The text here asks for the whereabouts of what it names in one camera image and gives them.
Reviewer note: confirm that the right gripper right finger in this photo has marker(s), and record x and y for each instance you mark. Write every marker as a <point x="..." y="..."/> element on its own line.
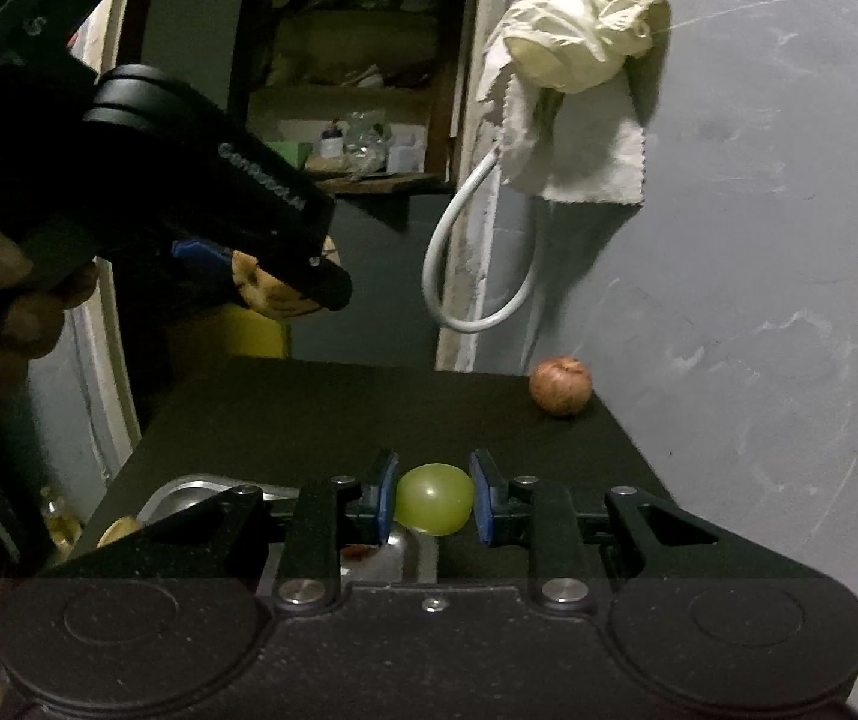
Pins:
<point x="539" y="516"/>

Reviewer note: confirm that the white hanging cloth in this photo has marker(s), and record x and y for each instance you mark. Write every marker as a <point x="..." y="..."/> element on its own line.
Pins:
<point x="555" y="86"/>

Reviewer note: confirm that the green box on shelf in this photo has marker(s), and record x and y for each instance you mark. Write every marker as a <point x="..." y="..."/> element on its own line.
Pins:
<point x="293" y="152"/>

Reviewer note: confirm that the oil bottle on floor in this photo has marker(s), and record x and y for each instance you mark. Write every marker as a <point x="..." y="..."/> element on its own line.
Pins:
<point x="64" y="527"/>

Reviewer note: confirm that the green grape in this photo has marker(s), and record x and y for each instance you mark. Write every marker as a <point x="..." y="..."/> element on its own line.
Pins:
<point x="436" y="499"/>

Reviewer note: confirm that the silver metal tray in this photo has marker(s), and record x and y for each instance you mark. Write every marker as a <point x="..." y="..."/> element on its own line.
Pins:
<point x="407" y="557"/>

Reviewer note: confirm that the striped pepino melon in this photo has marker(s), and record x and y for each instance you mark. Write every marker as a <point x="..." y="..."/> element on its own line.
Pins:
<point x="265" y="294"/>

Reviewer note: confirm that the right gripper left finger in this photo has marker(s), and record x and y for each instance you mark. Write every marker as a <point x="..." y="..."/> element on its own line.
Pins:
<point x="326" y="517"/>

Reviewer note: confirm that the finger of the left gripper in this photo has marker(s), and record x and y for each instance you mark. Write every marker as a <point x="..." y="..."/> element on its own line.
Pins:
<point x="202" y="254"/>
<point x="319" y="280"/>

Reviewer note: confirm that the yellow banana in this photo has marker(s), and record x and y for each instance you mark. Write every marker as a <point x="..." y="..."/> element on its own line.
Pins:
<point x="121" y="528"/>

